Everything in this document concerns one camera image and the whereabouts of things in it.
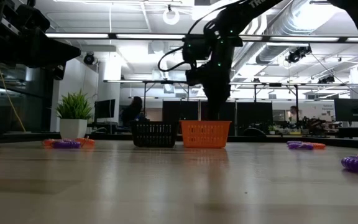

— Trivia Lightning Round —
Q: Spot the orange plastic basket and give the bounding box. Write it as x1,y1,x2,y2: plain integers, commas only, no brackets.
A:
179,119,232,149

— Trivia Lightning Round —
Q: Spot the small black mounted camera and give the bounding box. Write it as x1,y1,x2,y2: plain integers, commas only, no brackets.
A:
318,75,336,85

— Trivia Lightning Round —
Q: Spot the long linear light bar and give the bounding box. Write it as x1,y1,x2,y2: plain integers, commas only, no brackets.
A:
44,32,358,44

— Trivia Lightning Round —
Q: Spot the black computer monitor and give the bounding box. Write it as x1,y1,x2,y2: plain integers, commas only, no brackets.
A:
94,98,116,119
334,98,358,123

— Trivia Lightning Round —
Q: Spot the black divider panel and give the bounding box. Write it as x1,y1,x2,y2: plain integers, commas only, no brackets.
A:
162,100,273,121

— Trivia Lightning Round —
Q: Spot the white round ceiling lamp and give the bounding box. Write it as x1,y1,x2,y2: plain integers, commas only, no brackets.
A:
162,5,181,26

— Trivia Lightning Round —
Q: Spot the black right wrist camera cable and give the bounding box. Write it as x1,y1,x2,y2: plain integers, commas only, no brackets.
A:
157,45,198,73

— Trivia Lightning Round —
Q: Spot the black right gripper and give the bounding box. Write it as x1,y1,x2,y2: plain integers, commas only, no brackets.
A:
182,36,244,121

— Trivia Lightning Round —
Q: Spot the silver ventilation duct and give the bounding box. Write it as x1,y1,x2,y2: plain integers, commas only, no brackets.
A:
231,0,347,72

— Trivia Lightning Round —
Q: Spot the yellow hanging cable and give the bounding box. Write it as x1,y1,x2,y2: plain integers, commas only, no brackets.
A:
0,62,27,133

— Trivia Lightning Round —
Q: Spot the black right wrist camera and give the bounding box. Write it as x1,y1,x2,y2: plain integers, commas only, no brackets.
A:
185,67,205,86

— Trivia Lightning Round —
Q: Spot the black plastic basket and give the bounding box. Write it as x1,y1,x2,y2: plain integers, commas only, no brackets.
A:
129,120,180,148

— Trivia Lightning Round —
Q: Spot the person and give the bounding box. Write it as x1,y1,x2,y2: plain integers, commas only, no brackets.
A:
121,96,145,125
289,105,301,124

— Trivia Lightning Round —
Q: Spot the black camera on mount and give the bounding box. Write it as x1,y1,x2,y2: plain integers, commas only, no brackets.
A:
285,45,313,65

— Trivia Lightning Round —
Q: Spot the black aluminium table frame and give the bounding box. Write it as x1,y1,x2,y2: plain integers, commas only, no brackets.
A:
0,131,358,151

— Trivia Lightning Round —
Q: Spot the black office chair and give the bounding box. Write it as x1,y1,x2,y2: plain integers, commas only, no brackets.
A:
243,126,267,138

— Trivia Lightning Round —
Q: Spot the green plant in white pot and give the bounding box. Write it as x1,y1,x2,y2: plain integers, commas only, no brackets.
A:
55,88,93,140

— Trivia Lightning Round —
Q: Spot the round black ceiling camera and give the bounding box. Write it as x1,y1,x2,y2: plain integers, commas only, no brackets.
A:
83,52,96,65

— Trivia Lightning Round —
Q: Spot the black background workstation frame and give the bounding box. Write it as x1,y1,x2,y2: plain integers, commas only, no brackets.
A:
252,82,300,121
143,80,190,122

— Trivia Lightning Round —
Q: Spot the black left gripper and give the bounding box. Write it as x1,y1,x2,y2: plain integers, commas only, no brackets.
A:
11,0,82,81

